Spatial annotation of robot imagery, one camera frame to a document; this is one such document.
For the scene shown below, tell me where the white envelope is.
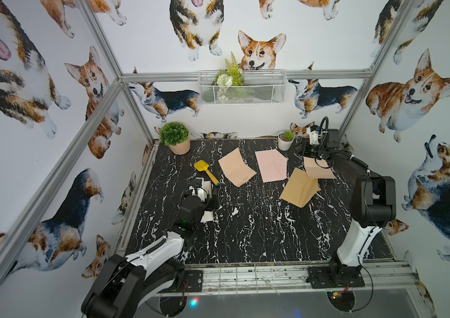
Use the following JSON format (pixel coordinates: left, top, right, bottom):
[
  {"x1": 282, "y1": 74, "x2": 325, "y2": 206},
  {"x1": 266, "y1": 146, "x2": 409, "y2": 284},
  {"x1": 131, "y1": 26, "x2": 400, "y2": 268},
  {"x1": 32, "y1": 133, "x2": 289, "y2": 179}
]
[{"x1": 198, "y1": 180, "x2": 216, "y2": 223}]

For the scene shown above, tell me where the cream letter paper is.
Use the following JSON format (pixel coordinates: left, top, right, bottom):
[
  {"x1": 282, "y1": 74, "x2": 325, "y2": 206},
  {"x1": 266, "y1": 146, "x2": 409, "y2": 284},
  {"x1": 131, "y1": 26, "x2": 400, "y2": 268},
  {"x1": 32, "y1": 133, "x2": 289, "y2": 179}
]
[{"x1": 304, "y1": 157, "x2": 336, "y2": 180}]

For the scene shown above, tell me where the brown kraft envelope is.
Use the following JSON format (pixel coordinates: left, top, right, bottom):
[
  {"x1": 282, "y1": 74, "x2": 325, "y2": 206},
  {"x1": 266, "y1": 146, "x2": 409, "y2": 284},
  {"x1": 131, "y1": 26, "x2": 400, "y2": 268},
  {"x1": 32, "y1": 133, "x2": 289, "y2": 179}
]
[{"x1": 280, "y1": 168, "x2": 320, "y2": 208}]

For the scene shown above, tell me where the pink envelope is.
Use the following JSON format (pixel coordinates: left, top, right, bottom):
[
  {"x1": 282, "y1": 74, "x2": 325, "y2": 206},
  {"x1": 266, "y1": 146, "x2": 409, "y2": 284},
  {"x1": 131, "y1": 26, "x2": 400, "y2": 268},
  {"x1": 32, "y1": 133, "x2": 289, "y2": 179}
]
[{"x1": 255, "y1": 149, "x2": 288, "y2": 183}]

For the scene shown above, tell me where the pink lined letter paper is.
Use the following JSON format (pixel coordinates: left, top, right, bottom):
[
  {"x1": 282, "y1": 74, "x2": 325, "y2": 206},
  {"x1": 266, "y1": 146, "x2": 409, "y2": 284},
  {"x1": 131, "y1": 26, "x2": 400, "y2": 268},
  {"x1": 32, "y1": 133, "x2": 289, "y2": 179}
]
[{"x1": 218, "y1": 148, "x2": 257, "y2": 188}]

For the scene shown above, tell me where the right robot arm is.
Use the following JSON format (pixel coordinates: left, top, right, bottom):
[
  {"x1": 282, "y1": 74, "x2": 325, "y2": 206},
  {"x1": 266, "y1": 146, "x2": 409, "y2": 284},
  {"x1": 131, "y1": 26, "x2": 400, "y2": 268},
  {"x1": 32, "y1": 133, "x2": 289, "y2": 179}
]
[{"x1": 313, "y1": 117, "x2": 396, "y2": 284}]

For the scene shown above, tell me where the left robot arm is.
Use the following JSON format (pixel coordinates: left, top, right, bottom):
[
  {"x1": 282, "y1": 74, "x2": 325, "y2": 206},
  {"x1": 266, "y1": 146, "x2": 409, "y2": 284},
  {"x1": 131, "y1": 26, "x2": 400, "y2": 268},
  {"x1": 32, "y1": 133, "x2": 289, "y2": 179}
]
[{"x1": 81, "y1": 178, "x2": 218, "y2": 317}]

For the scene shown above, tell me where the small plant in white pot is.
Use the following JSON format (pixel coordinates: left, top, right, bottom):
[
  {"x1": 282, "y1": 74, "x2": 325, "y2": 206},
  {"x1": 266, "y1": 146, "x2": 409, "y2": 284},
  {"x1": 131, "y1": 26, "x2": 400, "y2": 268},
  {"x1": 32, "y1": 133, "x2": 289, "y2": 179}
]
[{"x1": 278, "y1": 130, "x2": 295, "y2": 151}]

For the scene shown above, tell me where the yellow toy shovel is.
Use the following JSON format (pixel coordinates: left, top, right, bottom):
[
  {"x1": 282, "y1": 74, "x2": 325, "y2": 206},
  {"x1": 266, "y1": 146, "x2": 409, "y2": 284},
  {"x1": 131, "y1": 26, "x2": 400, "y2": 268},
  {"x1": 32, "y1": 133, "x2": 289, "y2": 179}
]
[{"x1": 194, "y1": 160, "x2": 220, "y2": 186}]

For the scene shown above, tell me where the green plant in terracotta pot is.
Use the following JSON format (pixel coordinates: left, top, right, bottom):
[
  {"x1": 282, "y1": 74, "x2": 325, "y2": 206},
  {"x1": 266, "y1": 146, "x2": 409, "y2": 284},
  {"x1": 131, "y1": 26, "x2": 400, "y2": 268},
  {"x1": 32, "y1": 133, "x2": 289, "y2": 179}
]
[{"x1": 159, "y1": 122, "x2": 190, "y2": 155}]

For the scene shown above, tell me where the fern and white flower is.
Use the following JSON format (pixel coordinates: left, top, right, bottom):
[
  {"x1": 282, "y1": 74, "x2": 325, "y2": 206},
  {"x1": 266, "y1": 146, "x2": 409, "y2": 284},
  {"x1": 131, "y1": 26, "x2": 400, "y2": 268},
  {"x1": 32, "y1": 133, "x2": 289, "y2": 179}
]
[{"x1": 213, "y1": 53, "x2": 245, "y2": 103}]

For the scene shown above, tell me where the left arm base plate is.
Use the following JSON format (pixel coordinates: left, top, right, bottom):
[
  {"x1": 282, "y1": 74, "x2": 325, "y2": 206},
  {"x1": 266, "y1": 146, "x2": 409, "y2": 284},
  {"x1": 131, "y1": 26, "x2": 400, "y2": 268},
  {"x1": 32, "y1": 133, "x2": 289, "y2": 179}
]
[{"x1": 172, "y1": 270, "x2": 204, "y2": 293}]

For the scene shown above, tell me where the white wire wall basket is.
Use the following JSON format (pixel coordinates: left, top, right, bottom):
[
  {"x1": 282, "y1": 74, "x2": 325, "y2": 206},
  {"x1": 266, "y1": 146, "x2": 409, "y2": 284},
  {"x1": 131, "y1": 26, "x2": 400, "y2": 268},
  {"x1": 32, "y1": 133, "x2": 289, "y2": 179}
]
[{"x1": 198, "y1": 70, "x2": 288, "y2": 105}]

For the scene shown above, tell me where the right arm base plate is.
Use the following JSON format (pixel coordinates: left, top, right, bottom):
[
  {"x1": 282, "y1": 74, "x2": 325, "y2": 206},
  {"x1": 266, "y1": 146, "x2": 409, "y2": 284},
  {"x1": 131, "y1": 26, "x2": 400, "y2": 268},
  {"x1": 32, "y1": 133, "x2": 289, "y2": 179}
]
[{"x1": 306, "y1": 266, "x2": 365, "y2": 289}]

